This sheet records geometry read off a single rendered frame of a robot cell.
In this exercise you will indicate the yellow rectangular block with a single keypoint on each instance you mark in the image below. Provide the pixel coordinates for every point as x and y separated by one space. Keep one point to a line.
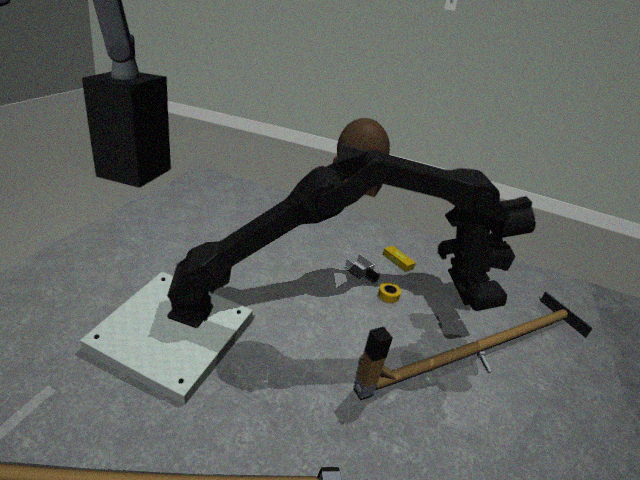
399 258

